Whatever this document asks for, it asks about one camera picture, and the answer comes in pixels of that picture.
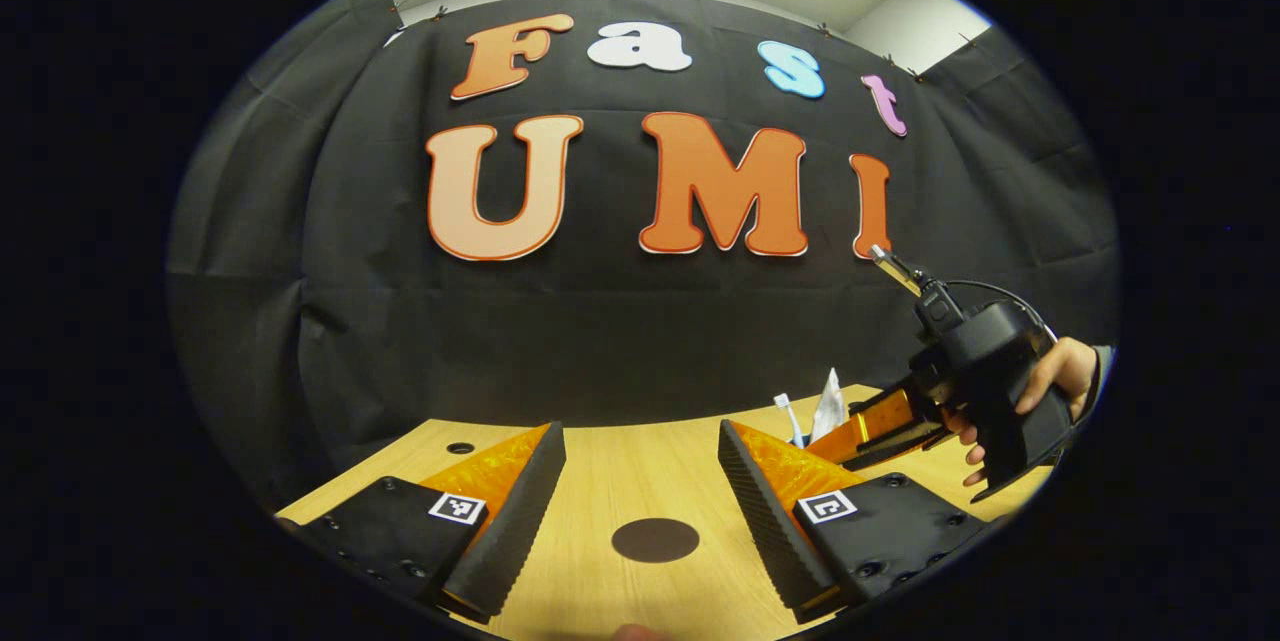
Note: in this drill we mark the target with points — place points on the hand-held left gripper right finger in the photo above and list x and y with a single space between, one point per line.
765 531

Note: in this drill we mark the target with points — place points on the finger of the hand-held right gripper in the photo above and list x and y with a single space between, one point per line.
900 446
865 426

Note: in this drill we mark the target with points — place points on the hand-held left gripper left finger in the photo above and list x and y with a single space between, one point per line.
520 521

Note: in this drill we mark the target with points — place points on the white toothpaste tube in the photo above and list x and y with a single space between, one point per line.
828 411

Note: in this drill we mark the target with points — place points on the white toothbrush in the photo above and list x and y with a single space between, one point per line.
788 411

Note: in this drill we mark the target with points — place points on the wooden desktop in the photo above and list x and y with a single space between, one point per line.
620 471

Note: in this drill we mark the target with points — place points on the black backdrop cloth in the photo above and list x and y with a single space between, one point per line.
600 341

